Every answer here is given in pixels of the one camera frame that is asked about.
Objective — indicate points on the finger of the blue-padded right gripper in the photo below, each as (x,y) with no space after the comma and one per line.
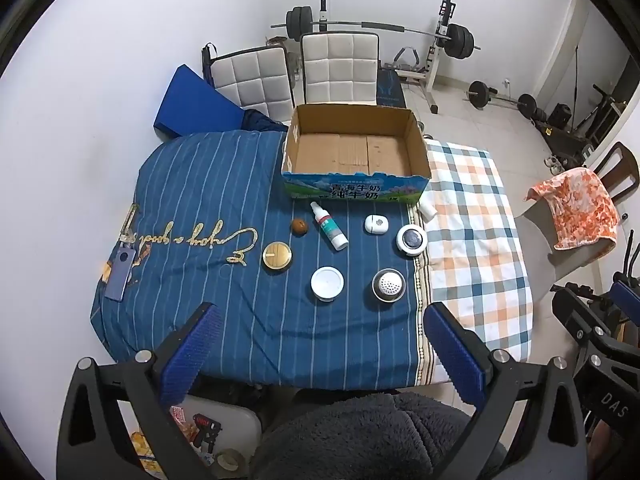
(625,293)

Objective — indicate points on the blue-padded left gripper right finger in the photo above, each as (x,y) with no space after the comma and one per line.
(550,442)

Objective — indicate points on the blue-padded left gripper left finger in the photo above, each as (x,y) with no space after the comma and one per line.
(93,441)

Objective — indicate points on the white earbud case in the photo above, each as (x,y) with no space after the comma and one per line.
(376,224)

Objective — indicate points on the white teal spray bottle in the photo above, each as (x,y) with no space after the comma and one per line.
(329,227)

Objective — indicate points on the brown walnut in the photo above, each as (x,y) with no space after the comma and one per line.
(299,227)

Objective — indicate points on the orange floral cloth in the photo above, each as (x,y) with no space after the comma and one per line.
(583,213)

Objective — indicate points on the wooden chair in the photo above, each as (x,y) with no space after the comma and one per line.
(626,168)

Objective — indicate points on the white tray with clutter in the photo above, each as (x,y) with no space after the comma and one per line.
(223,436)

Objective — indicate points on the dark fleece clothing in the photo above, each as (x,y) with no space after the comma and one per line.
(390,434)

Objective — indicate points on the black exercise equipment pile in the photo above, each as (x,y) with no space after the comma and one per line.
(572,143)

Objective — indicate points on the blue phone-like device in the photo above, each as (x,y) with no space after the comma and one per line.
(120,271)

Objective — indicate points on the silver perforated round device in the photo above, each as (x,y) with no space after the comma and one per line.
(388,286)

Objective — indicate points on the white round dark-centre device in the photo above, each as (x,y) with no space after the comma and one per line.
(411,240)

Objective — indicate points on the barbell on floor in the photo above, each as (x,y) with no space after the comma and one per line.
(480,95)

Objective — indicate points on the white round lid jar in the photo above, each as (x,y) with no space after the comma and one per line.
(327,283)

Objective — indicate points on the blue striped bedsheet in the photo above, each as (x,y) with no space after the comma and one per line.
(206,207)

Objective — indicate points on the gold round tin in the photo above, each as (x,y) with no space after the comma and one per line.
(277,256)

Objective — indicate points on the open cardboard milk box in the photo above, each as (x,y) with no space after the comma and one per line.
(355,152)

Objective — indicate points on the white weight bench rack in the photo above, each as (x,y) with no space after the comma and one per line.
(423,73)

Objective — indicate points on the blue folded mat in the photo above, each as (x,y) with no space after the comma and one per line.
(190,105)

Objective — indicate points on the right white padded chair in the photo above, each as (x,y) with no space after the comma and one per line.
(340,67)

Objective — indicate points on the white padded chair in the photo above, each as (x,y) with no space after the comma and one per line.
(253,79)
(340,67)

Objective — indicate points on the barbell on rack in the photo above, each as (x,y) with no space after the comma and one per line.
(458,42)

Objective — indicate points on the left white padded chair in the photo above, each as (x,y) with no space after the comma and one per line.
(253,79)

